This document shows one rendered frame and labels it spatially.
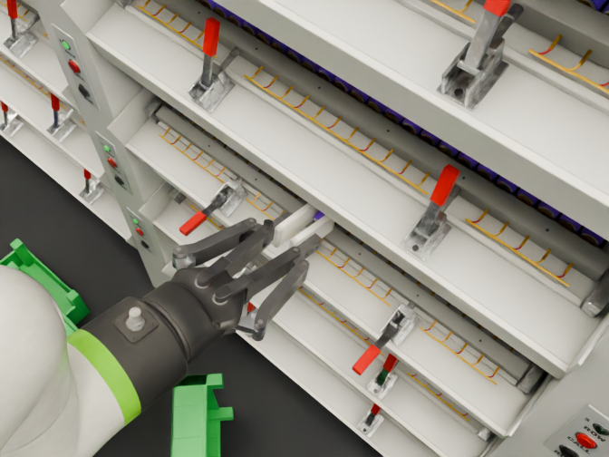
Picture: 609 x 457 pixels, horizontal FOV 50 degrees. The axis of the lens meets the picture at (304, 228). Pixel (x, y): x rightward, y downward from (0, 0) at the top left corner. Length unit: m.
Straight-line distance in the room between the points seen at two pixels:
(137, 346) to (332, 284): 0.29
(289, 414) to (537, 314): 0.78
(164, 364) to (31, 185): 1.11
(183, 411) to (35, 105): 0.61
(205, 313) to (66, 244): 0.95
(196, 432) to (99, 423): 0.53
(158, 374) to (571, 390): 0.34
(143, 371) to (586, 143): 0.38
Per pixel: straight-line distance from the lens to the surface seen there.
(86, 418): 0.57
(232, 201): 0.83
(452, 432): 0.94
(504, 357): 0.74
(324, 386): 1.14
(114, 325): 0.59
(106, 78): 0.86
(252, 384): 1.32
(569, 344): 0.59
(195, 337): 0.61
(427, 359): 0.76
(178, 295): 0.61
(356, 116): 0.62
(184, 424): 1.10
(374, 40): 0.47
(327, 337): 0.96
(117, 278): 1.46
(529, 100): 0.44
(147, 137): 0.93
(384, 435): 1.13
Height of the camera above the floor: 1.24
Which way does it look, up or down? 58 degrees down
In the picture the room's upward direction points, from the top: straight up
